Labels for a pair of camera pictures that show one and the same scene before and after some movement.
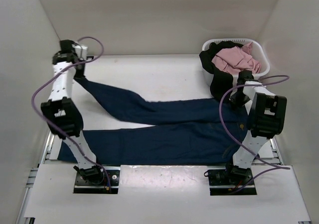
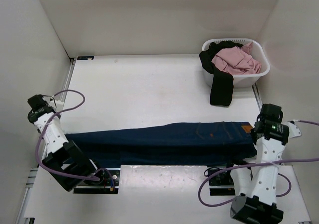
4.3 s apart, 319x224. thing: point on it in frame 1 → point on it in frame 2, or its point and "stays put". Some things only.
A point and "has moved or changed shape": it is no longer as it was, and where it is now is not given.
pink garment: x=236 y=59 stays put
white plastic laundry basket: x=257 y=51 stays put
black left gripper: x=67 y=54 → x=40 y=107
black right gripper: x=236 y=104 → x=253 y=134
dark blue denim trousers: x=204 y=131 has moved or changed shape
